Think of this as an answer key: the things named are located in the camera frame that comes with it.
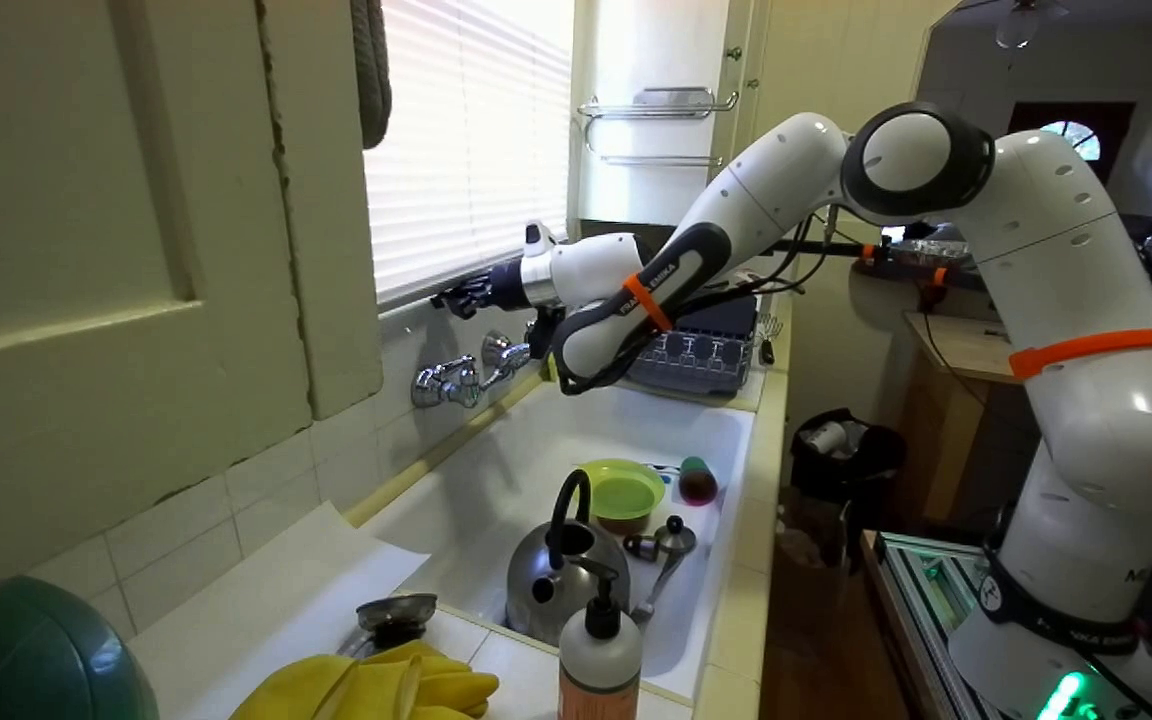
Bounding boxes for steel kettle black handle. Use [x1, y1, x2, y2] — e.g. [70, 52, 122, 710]
[505, 470, 638, 650]

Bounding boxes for white window blinds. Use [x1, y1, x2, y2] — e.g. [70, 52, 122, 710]
[365, 0, 580, 309]

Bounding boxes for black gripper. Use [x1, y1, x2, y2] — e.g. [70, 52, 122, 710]
[432, 251, 533, 325]

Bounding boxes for chrome wall faucet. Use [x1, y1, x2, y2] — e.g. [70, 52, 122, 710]
[408, 333, 539, 418]

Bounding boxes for black trash bin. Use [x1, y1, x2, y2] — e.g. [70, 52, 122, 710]
[785, 404, 913, 542]

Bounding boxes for white ceramic sink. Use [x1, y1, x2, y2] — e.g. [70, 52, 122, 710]
[358, 378, 762, 710]

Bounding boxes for round metal sink strainer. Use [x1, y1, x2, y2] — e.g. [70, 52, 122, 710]
[351, 587, 444, 658]

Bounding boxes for container with green lid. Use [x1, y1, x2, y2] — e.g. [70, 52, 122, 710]
[0, 574, 165, 720]

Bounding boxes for orange soap dispenser bottle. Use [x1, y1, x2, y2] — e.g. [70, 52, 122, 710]
[557, 574, 649, 720]

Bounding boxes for wire wall shelf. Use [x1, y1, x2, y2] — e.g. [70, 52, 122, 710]
[578, 84, 735, 132]

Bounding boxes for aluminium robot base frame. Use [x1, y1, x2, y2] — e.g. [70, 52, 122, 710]
[862, 528, 1152, 720]

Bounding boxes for dark door arched window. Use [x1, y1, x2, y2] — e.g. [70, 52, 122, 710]
[1003, 99, 1115, 215]

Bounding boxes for steel ladle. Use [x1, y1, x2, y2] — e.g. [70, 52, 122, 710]
[626, 513, 702, 624]

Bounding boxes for purple and green cup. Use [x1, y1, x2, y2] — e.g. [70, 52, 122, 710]
[678, 453, 724, 513]

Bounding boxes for cream wall cabinet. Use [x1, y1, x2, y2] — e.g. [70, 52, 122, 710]
[0, 0, 390, 613]

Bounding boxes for yellow-green plastic bowl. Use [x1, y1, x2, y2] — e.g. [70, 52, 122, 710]
[574, 455, 671, 528]

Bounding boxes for grey hanging towel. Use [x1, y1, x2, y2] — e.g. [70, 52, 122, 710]
[346, 0, 398, 153]

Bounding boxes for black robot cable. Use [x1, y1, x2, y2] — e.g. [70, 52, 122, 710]
[671, 195, 872, 325]

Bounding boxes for blue dish rack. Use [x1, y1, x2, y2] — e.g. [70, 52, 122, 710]
[630, 293, 762, 404]

